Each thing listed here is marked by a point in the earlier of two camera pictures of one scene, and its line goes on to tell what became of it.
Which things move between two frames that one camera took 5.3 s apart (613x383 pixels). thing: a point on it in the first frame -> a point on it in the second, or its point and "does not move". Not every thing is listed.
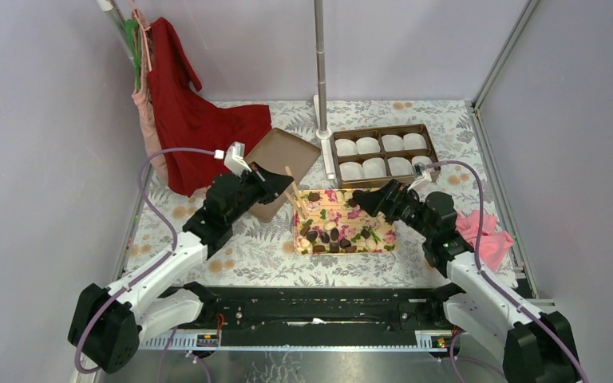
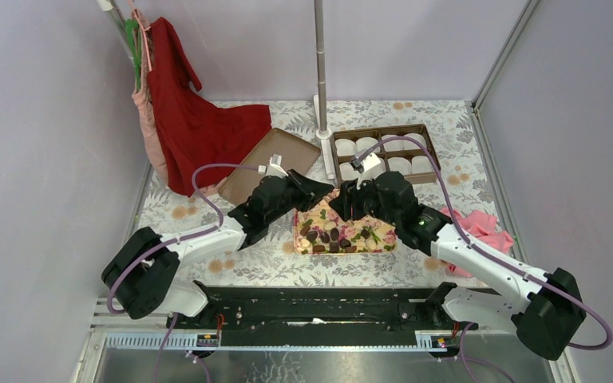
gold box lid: x=285 y=156 does not move
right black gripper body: x=397 y=193 -> x=364 y=201
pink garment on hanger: x=141 y=100 does not move
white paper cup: x=400 y=166 does not move
